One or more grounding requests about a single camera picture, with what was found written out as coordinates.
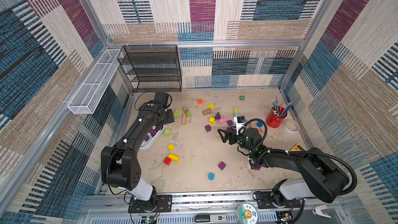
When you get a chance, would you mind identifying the purple short cylinder block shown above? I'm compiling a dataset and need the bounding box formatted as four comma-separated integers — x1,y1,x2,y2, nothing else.
155,126,163,132

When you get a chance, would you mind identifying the purple rectangular block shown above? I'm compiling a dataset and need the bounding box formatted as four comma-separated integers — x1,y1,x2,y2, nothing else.
227,126,236,132
149,129,157,137

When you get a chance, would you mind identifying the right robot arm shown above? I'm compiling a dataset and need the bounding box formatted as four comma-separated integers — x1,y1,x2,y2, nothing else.
218,117,358,207

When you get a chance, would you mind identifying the purple cube under arm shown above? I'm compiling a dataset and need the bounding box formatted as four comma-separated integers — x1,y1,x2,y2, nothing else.
251,166,261,171

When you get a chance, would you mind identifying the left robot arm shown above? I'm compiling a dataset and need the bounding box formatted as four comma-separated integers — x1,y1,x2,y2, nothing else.
101,91,174,212

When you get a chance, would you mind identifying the white plastic storage bin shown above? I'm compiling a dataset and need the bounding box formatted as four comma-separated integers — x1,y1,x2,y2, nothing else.
140,126,164,151

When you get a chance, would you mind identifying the lime green long block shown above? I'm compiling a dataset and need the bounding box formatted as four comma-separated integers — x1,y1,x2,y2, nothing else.
174,109,180,118

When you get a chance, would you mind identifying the purple flat rectangular block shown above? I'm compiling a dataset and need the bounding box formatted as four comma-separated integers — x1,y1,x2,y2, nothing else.
227,126,236,132

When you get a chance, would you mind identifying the light wood long block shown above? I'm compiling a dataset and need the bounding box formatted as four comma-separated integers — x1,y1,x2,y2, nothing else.
181,114,187,124

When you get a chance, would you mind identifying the pink rectangular block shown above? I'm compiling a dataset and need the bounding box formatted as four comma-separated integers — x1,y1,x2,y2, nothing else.
219,117,229,124

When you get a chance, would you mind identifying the purple triangular prism block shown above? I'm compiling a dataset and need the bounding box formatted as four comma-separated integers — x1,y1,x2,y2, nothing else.
215,112,221,120

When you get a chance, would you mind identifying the small yellow cube block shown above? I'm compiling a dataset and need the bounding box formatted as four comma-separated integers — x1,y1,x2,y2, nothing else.
167,144,175,151

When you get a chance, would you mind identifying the dark wood grain block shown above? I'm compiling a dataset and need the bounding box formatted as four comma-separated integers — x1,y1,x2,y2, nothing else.
202,108,212,116

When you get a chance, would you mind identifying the blue round disc block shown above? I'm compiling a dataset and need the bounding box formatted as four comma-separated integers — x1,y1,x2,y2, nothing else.
208,173,215,180

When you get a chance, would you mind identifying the yellow cylinder block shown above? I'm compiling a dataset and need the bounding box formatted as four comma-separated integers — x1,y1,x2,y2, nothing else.
168,153,180,162

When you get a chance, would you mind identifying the red cube block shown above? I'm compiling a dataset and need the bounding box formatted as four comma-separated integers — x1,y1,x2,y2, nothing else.
163,157,172,166

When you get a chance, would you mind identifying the red pencil bucket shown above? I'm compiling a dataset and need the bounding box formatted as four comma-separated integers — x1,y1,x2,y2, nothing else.
265,106,287,128

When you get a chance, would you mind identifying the tape roll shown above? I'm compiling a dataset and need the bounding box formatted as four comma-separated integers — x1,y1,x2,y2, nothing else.
284,119,300,134

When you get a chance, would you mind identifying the yellow calculator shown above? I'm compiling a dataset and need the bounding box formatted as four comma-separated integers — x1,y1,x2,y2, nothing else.
290,144,307,151

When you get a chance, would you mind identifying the round green sticker badge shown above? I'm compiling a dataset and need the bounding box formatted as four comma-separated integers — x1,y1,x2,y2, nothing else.
235,203,258,224

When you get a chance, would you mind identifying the black wire mesh shelf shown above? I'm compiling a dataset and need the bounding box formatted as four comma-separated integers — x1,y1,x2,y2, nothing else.
118,45,182,92

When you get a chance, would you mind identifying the white wire mesh basket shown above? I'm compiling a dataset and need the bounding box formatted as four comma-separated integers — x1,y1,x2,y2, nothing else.
67,49,120,115

